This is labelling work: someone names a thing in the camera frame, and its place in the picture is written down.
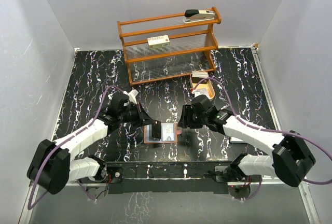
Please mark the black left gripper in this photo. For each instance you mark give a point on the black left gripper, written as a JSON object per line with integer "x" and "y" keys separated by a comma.
{"x": 144, "y": 118}

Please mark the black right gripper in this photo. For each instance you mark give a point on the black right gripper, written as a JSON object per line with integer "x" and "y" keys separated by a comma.
{"x": 185, "y": 121}

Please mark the black VIP credit card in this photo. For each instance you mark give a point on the black VIP credit card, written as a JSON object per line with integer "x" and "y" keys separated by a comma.
{"x": 156, "y": 131}

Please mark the pink leather card holder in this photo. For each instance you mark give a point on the pink leather card holder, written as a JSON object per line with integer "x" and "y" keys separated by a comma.
{"x": 169, "y": 134}

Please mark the tan oval plastic tray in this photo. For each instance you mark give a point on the tan oval plastic tray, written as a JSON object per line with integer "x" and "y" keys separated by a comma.
{"x": 205, "y": 84}

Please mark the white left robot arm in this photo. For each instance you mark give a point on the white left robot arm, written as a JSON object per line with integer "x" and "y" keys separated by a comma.
{"x": 54, "y": 164}

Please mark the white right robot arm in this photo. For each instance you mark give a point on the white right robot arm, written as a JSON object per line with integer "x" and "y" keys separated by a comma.
{"x": 286, "y": 156}

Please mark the loose cards in tray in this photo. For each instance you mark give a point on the loose cards in tray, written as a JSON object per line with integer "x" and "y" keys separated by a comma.
{"x": 205, "y": 91}

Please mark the stack of cards in tray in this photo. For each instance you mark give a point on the stack of cards in tray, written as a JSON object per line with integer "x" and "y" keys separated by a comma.
{"x": 197, "y": 76}

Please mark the small white flat device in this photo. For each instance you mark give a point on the small white flat device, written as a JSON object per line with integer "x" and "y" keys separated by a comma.
{"x": 236, "y": 140}

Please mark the wooden three-tier shelf rack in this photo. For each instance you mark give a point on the wooden three-tier shelf rack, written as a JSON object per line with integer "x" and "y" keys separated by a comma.
{"x": 190, "y": 49}

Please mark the white staples box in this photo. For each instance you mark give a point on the white staples box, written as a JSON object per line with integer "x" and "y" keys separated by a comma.
{"x": 158, "y": 42}

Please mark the black and white stapler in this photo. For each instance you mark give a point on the black and white stapler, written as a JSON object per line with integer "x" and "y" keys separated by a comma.
{"x": 194, "y": 15}

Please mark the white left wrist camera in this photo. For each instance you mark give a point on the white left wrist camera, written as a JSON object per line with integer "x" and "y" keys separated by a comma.
{"x": 132, "y": 95}

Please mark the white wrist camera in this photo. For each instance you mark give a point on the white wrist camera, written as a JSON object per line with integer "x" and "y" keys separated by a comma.
{"x": 197, "y": 93}
{"x": 132, "y": 95}

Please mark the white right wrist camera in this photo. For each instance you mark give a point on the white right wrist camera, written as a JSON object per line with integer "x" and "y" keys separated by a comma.
{"x": 197, "y": 93}

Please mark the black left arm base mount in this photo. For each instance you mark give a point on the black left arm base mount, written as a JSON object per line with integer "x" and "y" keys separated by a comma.
{"x": 114, "y": 175}

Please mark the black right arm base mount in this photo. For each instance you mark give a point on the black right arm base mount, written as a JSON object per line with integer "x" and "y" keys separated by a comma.
{"x": 224, "y": 174}

